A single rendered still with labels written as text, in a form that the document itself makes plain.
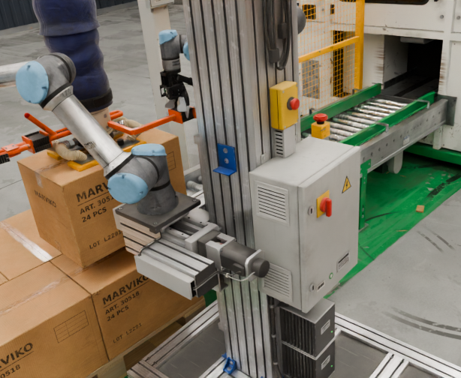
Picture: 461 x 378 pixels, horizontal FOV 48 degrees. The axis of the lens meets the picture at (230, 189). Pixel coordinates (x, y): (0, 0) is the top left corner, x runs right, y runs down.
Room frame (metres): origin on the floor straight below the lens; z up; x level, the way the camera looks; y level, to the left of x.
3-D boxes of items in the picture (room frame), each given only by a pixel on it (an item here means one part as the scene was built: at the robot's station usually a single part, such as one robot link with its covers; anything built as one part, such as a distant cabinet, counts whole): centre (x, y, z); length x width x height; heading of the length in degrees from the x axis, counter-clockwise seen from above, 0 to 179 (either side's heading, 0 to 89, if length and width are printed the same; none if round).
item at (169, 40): (2.15, 0.19, 1.50); 0.09 x 0.08 x 0.11; 91
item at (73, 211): (2.19, 0.57, 0.87); 0.60 x 0.40 x 0.40; 132
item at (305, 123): (3.62, -0.68, 0.60); 1.60 x 0.10 x 0.09; 131
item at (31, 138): (2.00, 0.76, 1.20); 0.10 x 0.08 x 0.06; 41
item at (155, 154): (1.66, 0.27, 1.20); 0.13 x 0.12 x 0.14; 161
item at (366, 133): (3.22, -1.03, 0.60); 1.60 x 0.10 x 0.09; 131
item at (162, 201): (1.67, 0.27, 1.09); 0.15 x 0.15 x 0.10
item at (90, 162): (2.10, 0.51, 1.10); 0.34 x 0.10 x 0.05; 131
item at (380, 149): (2.94, -0.81, 0.50); 2.31 x 0.05 x 0.19; 131
